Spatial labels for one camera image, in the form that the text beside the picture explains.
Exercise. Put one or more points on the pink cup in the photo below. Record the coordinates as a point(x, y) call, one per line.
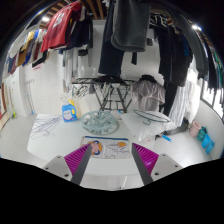
point(195, 129)

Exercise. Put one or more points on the grey shirt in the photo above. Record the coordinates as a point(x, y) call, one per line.
point(148, 95)

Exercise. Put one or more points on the black folding drying rack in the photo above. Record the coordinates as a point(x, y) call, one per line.
point(115, 87)

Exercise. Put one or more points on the yellow bottle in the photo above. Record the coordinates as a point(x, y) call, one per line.
point(71, 101)

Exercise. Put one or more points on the teal hoop hanger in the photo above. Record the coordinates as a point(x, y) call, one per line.
point(147, 122)

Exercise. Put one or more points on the black hanging shirt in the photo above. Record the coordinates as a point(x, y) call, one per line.
point(80, 33)

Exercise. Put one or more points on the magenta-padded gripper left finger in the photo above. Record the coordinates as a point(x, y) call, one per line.
point(76, 159)

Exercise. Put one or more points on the round pale teal peg hanger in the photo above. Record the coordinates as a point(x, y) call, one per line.
point(100, 122)

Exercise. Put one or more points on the white striped hanging cloth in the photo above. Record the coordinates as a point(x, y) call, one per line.
point(181, 100)

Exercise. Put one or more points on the red hanging shirt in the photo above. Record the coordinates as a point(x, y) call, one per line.
point(61, 26)

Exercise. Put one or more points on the white hanging garments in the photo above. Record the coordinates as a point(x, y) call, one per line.
point(75, 66)

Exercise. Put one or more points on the row of colourful hanging clothes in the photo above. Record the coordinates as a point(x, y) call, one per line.
point(26, 50)

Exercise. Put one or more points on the dark grey hanging garment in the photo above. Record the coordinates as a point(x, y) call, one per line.
point(131, 23)

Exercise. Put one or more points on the white pillow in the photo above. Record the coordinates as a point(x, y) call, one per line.
point(140, 130)

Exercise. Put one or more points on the blue detergent bottle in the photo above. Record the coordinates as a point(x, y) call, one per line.
point(69, 114)

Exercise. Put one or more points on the group of black hanging clothes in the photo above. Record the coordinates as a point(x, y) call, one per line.
point(173, 56)

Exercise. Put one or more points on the dark navy hanging trousers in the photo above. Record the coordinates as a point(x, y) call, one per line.
point(110, 56)

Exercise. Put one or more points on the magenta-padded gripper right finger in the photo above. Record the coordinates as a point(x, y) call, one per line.
point(146, 160)

